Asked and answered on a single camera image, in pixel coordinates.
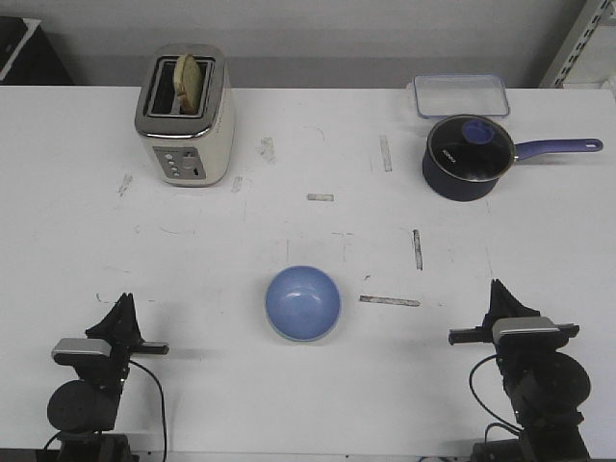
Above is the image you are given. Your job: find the black box in corner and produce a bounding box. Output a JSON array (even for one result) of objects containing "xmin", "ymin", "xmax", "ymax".
[{"xmin": 1, "ymin": 16, "xmax": 74, "ymax": 86}]

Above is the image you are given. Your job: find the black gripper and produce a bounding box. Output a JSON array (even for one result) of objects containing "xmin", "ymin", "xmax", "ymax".
[
  {"xmin": 447, "ymin": 278, "xmax": 580, "ymax": 360},
  {"xmin": 85, "ymin": 293, "xmax": 169, "ymax": 385}
]

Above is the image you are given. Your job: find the clear container with blue rim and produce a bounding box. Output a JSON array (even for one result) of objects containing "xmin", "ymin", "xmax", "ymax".
[{"xmin": 407, "ymin": 74, "xmax": 510, "ymax": 119}]

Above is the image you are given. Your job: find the grey metal shelf upright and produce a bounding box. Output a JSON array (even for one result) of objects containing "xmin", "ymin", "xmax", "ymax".
[{"xmin": 538, "ymin": 1, "xmax": 615, "ymax": 90}]

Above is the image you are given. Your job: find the dark blue saucepan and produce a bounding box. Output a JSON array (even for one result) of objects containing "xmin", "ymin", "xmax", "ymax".
[{"xmin": 422, "ymin": 115, "xmax": 603, "ymax": 202}]

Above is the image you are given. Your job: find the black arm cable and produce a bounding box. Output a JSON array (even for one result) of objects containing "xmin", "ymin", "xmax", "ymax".
[
  {"xmin": 125, "ymin": 359, "xmax": 168, "ymax": 456},
  {"xmin": 469, "ymin": 354, "xmax": 521, "ymax": 442}
]

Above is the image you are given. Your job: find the glass lid with blue knob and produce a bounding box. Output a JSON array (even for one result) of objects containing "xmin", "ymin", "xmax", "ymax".
[{"xmin": 427, "ymin": 115, "xmax": 515, "ymax": 182}]

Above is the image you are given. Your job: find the cream and steel toaster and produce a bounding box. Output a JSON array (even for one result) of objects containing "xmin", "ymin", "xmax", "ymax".
[{"xmin": 134, "ymin": 43, "xmax": 235, "ymax": 187}]

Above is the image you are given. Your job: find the toast slice in toaster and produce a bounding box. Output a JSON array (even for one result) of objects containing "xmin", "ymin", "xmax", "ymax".
[{"xmin": 173, "ymin": 54, "xmax": 203, "ymax": 115}]

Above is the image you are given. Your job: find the blue bowl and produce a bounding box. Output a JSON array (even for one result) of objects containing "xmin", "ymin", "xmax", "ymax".
[{"xmin": 265, "ymin": 266, "xmax": 342, "ymax": 342}]

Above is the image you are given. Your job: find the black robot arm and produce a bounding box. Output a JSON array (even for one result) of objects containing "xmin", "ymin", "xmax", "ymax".
[
  {"xmin": 449, "ymin": 279, "xmax": 591, "ymax": 461},
  {"xmin": 43, "ymin": 293, "xmax": 169, "ymax": 461}
]

